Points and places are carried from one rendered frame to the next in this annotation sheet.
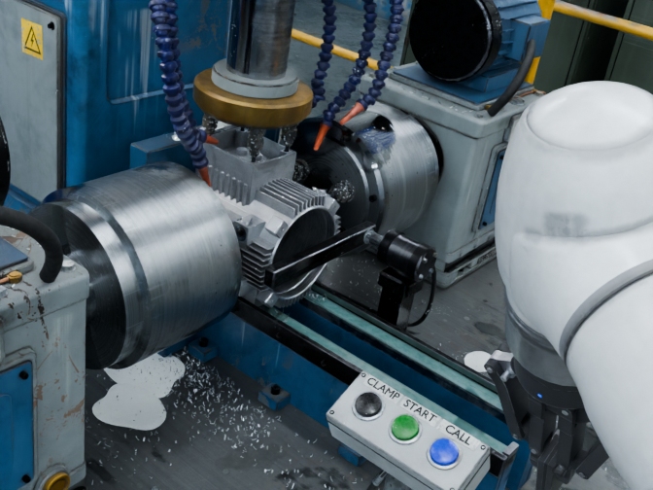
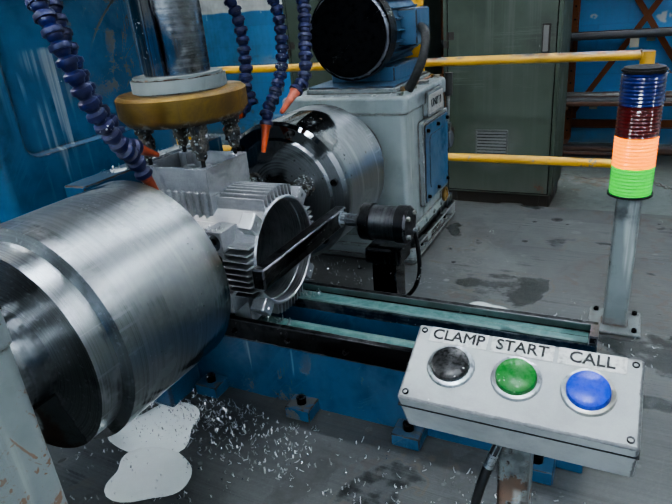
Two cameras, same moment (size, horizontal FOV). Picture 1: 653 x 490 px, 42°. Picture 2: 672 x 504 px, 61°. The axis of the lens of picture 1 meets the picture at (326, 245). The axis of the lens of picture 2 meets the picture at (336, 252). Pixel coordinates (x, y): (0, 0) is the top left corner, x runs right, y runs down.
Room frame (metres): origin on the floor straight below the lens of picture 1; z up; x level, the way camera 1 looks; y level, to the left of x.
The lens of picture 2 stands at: (0.39, 0.05, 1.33)
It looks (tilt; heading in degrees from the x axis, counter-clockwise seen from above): 23 degrees down; 353
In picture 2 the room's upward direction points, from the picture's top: 5 degrees counter-clockwise
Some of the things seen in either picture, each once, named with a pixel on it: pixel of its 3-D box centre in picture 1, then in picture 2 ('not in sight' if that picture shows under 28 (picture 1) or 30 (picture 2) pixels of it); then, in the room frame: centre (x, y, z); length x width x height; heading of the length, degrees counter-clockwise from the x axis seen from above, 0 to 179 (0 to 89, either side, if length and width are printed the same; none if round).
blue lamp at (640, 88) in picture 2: not in sight; (642, 88); (1.16, -0.50, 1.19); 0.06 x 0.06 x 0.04
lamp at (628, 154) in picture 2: not in sight; (634, 150); (1.16, -0.50, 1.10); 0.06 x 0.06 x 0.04
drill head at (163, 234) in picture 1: (102, 275); (59, 329); (0.97, 0.29, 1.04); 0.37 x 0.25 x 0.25; 146
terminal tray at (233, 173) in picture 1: (245, 166); (197, 182); (1.24, 0.15, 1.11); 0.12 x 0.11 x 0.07; 56
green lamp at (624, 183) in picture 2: not in sight; (631, 179); (1.16, -0.50, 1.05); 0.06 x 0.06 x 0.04
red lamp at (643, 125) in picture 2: not in sight; (638, 120); (1.16, -0.50, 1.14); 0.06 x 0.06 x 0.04
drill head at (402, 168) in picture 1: (364, 173); (314, 174); (1.46, -0.05, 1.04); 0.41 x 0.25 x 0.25; 146
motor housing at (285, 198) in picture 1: (257, 228); (229, 243); (1.22, 0.11, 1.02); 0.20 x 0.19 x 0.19; 56
